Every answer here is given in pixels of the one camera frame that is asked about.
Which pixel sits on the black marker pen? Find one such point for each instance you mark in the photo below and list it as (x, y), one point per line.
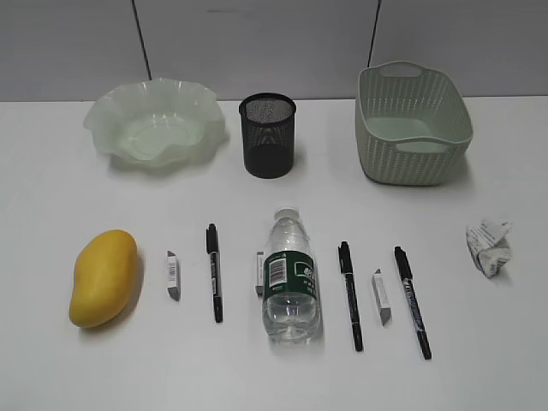
(408, 287)
(347, 271)
(212, 249)

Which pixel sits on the clear water bottle green label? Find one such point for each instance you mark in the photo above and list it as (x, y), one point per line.
(290, 304)

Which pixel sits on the yellow mango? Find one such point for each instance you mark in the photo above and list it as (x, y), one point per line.
(104, 277)

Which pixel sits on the waste paper ball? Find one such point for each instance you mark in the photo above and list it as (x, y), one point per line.
(488, 246)

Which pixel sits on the grey white eraser middle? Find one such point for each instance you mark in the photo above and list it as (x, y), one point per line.
(259, 281)

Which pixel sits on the grey white eraser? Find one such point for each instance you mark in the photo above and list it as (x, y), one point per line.
(174, 280)
(259, 281)
(381, 297)

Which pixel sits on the black mesh pen holder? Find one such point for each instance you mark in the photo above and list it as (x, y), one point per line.
(268, 134)

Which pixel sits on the grey white eraser left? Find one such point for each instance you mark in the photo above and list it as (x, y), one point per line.
(174, 280)

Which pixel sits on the translucent green wavy plate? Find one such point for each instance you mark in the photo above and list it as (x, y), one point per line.
(156, 123)

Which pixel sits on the grey white eraser right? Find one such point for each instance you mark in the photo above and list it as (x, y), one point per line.
(381, 297)

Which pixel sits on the light green plastic basket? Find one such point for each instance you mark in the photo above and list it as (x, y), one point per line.
(411, 124)

